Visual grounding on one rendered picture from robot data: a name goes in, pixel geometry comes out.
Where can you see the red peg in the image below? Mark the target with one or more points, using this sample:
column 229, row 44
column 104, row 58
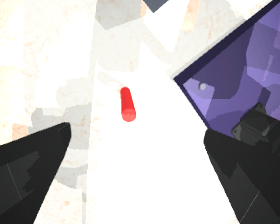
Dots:
column 128, row 111

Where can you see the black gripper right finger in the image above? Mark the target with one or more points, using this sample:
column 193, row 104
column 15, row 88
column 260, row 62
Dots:
column 250, row 178

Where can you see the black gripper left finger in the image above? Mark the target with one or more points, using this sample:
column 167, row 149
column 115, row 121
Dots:
column 27, row 167

